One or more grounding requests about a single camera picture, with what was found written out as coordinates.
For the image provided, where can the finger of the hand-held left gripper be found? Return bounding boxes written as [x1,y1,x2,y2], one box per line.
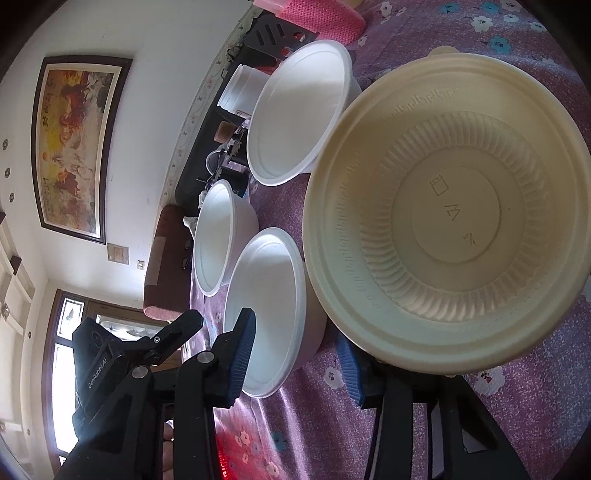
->
[119,310,204,366]

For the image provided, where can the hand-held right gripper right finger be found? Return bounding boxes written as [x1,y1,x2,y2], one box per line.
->
[338,340,532,480]

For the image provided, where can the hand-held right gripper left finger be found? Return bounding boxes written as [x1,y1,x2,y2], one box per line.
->
[55,308,256,480]

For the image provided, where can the white bowl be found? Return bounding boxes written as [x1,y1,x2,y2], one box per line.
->
[223,227,328,398]
[246,40,363,186]
[193,180,259,297]

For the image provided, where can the large red plate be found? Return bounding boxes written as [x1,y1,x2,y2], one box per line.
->
[215,429,236,480]

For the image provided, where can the large cream bowl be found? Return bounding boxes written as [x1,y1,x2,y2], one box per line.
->
[302,46,591,377]

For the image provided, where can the wooden glass door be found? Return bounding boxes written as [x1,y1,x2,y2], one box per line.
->
[41,288,185,467]

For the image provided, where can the brown armchair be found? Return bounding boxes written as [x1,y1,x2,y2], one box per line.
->
[143,204,204,319]

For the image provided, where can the purple floral tablecloth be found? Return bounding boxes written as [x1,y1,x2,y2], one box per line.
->
[187,0,591,480]

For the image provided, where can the white plastic cup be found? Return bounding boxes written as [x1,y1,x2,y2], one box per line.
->
[217,65,271,116]

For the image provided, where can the black slotted rack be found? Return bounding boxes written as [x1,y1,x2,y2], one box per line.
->
[245,13,319,61]

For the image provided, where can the pink knitted item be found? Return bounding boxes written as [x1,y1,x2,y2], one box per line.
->
[277,0,368,42]

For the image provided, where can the framed wall painting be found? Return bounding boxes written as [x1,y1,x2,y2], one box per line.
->
[31,56,134,245]

